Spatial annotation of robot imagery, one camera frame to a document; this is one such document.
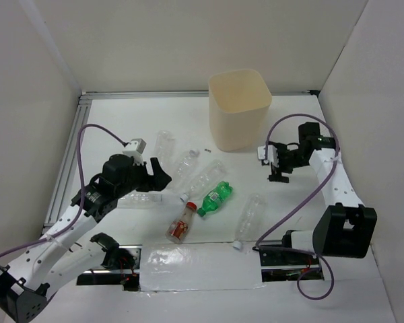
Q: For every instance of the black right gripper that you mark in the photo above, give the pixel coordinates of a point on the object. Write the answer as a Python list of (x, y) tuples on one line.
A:
[(276, 174)]

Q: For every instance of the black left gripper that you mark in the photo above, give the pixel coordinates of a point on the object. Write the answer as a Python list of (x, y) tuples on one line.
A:
[(159, 180)]

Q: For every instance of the red label bottle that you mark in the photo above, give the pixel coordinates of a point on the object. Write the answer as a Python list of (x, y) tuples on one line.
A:
[(180, 227)]

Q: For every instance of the green plastic bottle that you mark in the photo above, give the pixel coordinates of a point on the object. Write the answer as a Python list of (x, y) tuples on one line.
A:
[(215, 198)]

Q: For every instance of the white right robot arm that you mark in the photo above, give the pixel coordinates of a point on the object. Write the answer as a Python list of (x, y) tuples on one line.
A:
[(346, 227)]

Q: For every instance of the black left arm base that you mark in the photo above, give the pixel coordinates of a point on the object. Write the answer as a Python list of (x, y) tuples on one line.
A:
[(124, 273)]

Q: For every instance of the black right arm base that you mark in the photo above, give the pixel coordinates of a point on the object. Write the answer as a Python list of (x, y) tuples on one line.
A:
[(277, 266)]

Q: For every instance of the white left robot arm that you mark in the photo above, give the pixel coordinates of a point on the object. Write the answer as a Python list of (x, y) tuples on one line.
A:
[(29, 282)]

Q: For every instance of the beige plastic bin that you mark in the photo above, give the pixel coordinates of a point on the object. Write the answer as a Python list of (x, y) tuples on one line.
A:
[(238, 104)]

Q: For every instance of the clear bottle grey cap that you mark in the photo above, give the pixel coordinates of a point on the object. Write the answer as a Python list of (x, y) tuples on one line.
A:
[(184, 167)]

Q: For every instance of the clear bottle blue cap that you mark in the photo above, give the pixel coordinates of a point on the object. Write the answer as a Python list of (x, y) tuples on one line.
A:
[(164, 148)]

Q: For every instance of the clear bottle white cap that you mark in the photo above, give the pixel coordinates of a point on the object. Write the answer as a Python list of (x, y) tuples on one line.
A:
[(204, 181)]

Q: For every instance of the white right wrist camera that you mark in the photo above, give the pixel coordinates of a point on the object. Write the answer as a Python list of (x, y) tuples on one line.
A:
[(267, 155)]

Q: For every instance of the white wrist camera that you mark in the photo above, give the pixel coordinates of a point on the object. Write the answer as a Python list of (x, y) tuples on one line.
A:
[(135, 149), (267, 155)]

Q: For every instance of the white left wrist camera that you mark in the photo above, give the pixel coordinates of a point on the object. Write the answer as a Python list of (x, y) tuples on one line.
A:
[(135, 149)]

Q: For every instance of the aluminium frame rail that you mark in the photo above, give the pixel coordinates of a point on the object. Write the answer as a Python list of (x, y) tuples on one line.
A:
[(185, 115)]

